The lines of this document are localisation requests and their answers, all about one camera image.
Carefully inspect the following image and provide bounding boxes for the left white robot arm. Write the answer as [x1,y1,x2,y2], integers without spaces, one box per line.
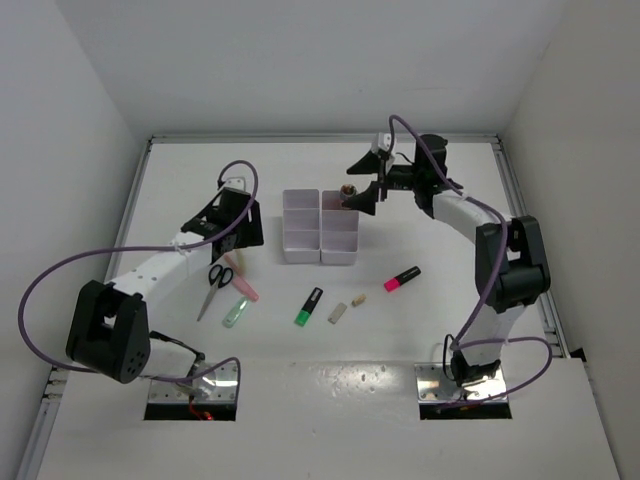
[66,187,264,384]

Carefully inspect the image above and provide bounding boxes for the right white organizer box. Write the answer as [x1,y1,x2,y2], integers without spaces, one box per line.
[320,190,359,266]

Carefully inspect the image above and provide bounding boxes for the small tan eraser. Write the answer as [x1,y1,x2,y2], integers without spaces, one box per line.
[351,294,366,307]

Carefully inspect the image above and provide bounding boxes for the pink black highlighter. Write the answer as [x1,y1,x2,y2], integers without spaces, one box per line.
[384,266,421,292]

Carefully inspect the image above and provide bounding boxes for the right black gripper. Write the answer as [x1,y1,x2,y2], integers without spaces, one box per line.
[343,152,424,216]

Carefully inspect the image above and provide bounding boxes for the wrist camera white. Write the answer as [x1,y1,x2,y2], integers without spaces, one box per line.
[370,132,395,157]
[221,176,248,192]

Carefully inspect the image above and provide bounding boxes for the green black highlighter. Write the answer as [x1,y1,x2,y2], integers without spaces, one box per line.
[294,287,324,327]

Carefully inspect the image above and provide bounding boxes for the black handled scissors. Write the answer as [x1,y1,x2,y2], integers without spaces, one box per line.
[196,264,234,322]

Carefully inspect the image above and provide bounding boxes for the yellow pastel pen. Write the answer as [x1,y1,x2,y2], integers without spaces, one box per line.
[236,250,246,275]

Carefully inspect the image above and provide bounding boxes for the white organizer box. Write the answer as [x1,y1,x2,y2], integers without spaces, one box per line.
[320,190,359,266]
[282,189,321,264]

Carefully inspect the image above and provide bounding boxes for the pink pastel pen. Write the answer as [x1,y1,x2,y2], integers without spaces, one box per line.
[224,254,243,276]

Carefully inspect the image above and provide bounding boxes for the clear tube of colored pens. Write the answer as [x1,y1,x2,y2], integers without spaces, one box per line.
[339,184,358,209]

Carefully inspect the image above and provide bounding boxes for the green correction tape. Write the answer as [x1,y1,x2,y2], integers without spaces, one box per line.
[222,296,251,328]

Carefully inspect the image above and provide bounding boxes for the left white organizer box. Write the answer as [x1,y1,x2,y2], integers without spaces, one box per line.
[282,189,321,264]

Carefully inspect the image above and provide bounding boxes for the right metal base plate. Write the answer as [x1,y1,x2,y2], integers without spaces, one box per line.
[414,362,508,406]

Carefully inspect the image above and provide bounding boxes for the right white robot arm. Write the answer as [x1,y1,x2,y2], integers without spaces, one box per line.
[342,133,551,386]

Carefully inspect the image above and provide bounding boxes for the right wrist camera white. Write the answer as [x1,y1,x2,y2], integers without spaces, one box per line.
[370,132,395,157]

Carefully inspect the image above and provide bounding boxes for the pink correction tape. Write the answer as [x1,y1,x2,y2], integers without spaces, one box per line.
[231,275,259,302]

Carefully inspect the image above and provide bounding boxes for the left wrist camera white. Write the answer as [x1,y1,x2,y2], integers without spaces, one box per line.
[221,176,248,192]

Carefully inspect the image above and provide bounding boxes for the metal base plate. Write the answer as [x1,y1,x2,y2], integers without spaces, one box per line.
[147,360,239,407]
[414,362,508,406]

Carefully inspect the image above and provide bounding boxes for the grey eraser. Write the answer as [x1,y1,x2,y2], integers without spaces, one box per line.
[328,302,347,324]

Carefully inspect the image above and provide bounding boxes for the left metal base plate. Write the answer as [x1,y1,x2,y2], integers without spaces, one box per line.
[147,360,239,407]

